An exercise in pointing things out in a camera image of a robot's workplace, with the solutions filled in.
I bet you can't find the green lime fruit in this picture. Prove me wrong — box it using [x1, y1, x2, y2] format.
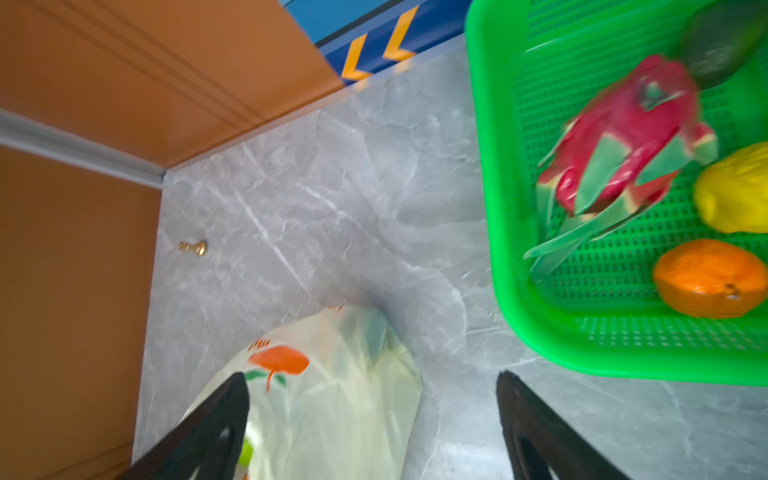
[238, 439, 254, 467]

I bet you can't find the small brass fitting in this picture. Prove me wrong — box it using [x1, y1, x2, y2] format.
[178, 240, 208, 257]

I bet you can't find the green avocado fruit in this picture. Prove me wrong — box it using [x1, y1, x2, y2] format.
[675, 0, 767, 90]

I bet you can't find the yellow lemon fruit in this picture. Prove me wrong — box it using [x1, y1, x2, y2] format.
[693, 142, 767, 234]

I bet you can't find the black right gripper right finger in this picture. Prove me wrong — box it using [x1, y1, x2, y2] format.
[496, 371, 628, 480]

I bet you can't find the yellowish translucent plastic bag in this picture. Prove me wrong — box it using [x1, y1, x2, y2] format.
[191, 305, 422, 479]

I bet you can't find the orange mandarin fruit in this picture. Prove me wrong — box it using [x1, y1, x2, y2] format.
[652, 239, 767, 319]

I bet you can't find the pink dragon fruit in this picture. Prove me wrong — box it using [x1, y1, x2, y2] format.
[524, 55, 719, 282]

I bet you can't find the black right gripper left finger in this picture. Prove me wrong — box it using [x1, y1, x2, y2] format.
[119, 373, 249, 479]

